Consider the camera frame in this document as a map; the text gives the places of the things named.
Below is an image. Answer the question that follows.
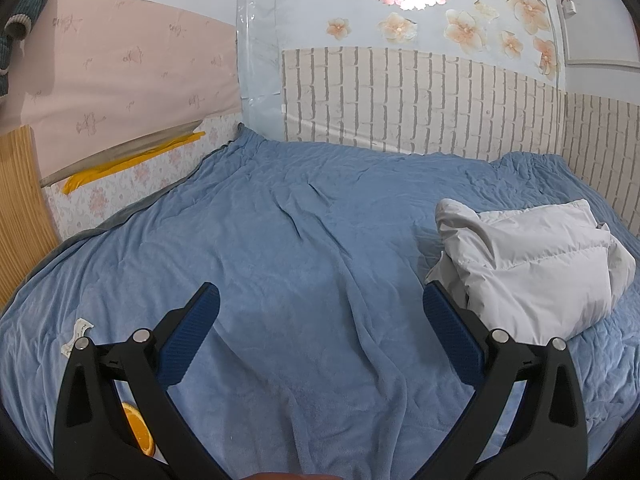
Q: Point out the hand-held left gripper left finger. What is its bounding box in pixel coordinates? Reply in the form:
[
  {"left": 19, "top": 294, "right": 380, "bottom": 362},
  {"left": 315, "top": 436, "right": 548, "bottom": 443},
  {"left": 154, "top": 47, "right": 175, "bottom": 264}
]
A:
[{"left": 52, "top": 281, "right": 236, "bottom": 480}]

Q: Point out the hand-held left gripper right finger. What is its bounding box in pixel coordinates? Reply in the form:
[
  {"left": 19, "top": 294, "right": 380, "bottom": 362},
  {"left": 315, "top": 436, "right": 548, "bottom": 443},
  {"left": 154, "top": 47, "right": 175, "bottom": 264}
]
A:
[{"left": 422, "top": 280, "right": 588, "bottom": 480}]

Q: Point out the white puffer jacket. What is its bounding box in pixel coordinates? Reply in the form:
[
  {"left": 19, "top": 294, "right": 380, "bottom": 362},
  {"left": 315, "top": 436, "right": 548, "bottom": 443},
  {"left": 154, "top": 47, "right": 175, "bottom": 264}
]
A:
[{"left": 424, "top": 198, "right": 637, "bottom": 346}]

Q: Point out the orange round object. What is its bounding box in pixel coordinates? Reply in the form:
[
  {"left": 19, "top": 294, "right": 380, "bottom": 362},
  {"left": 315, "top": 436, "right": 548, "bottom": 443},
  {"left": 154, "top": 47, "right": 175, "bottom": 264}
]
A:
[{"left": 120, "top": 401, "right": 157, "bottom": 458}]

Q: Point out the white blanket tag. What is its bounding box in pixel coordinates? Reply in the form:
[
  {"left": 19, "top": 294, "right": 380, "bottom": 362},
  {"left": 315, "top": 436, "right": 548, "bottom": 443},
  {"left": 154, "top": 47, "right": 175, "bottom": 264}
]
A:
[{"left": 60, "top": 317, "right": 95, "bottom": 356}]

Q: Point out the blue blanket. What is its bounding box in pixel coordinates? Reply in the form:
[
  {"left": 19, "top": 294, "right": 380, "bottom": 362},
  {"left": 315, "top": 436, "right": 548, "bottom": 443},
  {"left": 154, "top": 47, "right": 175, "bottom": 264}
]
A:
[{"left": 0, "top": 125, "right": 640, "bottom": 480}]

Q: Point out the floral mattress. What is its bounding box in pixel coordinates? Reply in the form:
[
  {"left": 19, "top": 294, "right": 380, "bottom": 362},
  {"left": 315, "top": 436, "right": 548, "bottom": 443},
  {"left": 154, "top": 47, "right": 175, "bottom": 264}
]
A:
[{"left": 42, "top": 112, "right": 246, "bottom": 241}]

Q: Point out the yellow strip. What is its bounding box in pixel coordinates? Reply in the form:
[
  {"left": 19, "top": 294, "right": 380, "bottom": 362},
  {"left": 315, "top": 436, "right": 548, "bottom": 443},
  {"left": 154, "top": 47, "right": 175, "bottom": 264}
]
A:
[{"left": 62, "top": 131, "right": 207, "bottom": 195}]

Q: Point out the wooden bed board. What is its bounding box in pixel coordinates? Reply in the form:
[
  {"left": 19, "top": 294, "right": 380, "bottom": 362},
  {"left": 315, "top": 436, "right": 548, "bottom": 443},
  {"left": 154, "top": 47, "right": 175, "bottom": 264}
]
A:
[{"left": 0, "top": 125, "right": 60, "bottom": 308}]

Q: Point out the pink padded headboard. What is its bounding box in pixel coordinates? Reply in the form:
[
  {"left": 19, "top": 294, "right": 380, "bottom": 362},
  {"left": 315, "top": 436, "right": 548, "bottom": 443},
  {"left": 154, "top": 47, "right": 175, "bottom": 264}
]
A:
[{"left": 0, "top": 0, "right": 243, "bottom": 181}]

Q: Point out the clear plastic sheet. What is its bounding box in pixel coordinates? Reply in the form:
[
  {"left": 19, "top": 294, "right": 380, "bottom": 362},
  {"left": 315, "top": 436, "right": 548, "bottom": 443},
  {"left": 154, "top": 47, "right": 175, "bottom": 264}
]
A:
[{"left": 235, "top": 0, "right": 286, "bottom": 141}]

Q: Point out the rolled teal mat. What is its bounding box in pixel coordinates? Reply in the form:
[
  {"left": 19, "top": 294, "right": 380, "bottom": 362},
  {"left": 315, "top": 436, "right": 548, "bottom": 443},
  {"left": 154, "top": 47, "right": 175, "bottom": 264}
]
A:
[{"left": 0, "top": 0, "right": 57, "bottom": 101}]

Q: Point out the group of flower wall stickers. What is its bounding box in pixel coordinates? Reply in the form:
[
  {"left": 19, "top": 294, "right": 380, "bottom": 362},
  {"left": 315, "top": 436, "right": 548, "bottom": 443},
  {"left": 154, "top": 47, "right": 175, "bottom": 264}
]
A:
[{"left": 326, "top": 0, "right": 558, "bottom": 76}]

